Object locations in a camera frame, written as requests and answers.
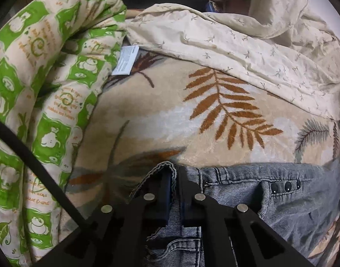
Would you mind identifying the blue denim jeans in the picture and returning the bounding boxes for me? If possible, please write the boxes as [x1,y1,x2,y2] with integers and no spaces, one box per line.
[133,160,340,266]

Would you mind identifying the beige leaf pattern fleece blanket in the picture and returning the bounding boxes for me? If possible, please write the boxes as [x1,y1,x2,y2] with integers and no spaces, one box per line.
[66,51,340,266]

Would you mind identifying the white care label tag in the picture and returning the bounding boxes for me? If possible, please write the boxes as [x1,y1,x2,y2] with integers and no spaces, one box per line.
[111,45,139,76]

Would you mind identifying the cream floral duvet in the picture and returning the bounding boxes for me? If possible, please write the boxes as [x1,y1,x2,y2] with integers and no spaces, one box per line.
[127,0,340,120]

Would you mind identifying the green panda print quilt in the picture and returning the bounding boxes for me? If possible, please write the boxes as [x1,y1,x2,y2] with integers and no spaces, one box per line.
[0,0,127,266]

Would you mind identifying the black cable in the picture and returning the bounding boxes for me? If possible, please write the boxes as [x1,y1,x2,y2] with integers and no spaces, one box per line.
[0,116,87,229]

